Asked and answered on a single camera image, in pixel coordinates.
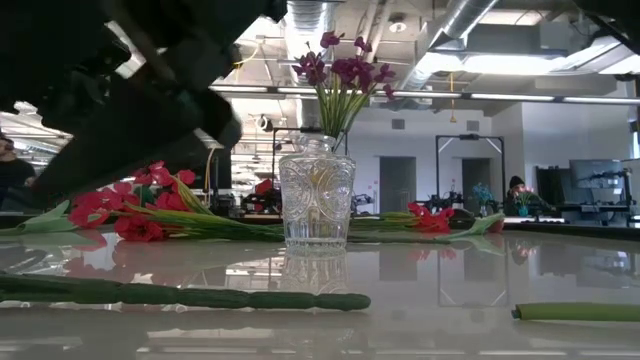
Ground purple flower bunch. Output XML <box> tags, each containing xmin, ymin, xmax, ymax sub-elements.
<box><xmin>0</xmin><ymin>272</ymin><xmax>372</xmax><ymax>312</ymax></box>
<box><xmin>292</xmin><ymin>30</ymin><xmax>397</xmax><ymax>154</ymax></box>

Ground green stem foreground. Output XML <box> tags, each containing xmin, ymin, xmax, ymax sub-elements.
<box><xmin>510</xmin><ymin>301</ymin><xmax>640</xmax><ymax>323</ymax></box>

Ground tall clear cut-glass vase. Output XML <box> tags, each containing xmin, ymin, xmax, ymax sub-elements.
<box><xmin>278</xmin><ymin>133</ymin><xmax>357</xmax><ymax>250</ymax></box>

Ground blue background flowers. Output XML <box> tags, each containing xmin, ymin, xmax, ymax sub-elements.
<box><xmin>472</xmin><ymin>182</ymin><xmax>495</xmax><ymax>217</ymax></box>

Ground pink flowers in teal vase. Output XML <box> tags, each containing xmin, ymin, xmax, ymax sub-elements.
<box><xmin>514</xmin><ymin>188</ymin><xmax>535</xmax><ymax>217</ymax></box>

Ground grey door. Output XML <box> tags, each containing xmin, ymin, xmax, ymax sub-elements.
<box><xmin>378</xmin><ymin>156</ymin><xmax>417</xmax><ymax>215</ymax></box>
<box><xmin>460</xmin><ymin>157</ymin><xmax>493</xmax><ymax>204</ymax></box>

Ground black computer monitor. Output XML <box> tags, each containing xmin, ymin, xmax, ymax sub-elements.
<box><xmin>212</xmin><ymin>147</ymin><xmax>234</xmax><ymax>191</ymax></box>

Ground person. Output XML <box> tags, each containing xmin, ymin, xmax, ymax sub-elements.
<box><xmin>0</xmin><ymin>132</ymin><xmax>39</xmax><ymax>211</ymax></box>
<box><xmin>503</xmin><ymin>175</ymin><xmax>554</xmax><ymax>217</ymax></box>

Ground long ceiling light bar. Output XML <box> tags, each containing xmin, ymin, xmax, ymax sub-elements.
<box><xmin>208</xmin><ymin>84</ymin><xmax>640</xmax><ymax>106</ymax></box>

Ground black upright panel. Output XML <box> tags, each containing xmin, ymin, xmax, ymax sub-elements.
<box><xmin>535</xmin><ymin>165</ymin><xmax>571</xmax><ymax>206</ymax></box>

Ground grey computer monitor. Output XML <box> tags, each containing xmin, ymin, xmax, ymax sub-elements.
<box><xmin>569</xmin><ymin>158</ymin><xmax>625</xmax><ymax>190</ymax></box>

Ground yellow hanging cable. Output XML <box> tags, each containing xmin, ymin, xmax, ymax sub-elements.
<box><xmin>203</xmin><ymin>147</ymin><xmax>216</xmax><ymax>206</ymax></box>

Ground yellow hanging cord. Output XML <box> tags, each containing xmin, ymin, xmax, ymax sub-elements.
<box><xmin>448</xmin><ymin>72</ymin><xmax>459</xmax><ymax>124</ymax></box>

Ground corrugated silver ventilation duct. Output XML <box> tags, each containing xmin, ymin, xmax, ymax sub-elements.
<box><xmin>283</xmin><ymin>0</ymin><xmax>336</xmax><ymax>56</ymax></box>

